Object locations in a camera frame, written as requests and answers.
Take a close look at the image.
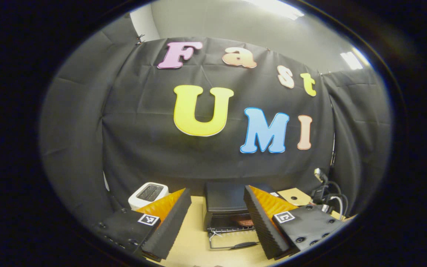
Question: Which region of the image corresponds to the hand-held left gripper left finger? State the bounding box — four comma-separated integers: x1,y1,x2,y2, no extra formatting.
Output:
95,188,192,261

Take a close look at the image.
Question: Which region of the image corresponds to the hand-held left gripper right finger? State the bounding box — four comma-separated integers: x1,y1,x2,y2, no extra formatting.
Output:
243,185,347,260

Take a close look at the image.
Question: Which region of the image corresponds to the black electric oven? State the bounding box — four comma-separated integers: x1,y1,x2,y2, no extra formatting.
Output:
203,182,284,250

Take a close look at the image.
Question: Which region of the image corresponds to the white toaster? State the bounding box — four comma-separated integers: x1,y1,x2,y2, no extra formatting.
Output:
128,182,169,211

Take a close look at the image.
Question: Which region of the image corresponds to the black backdrop cloth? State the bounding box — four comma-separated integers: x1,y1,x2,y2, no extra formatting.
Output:
39,15,394,223

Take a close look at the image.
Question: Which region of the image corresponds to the ceiling light panel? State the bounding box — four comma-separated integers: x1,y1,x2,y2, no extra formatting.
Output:
341,52,363,70
243,0,305,19

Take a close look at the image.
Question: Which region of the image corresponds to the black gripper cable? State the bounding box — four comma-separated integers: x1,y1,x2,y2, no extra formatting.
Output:
325,181,349,220

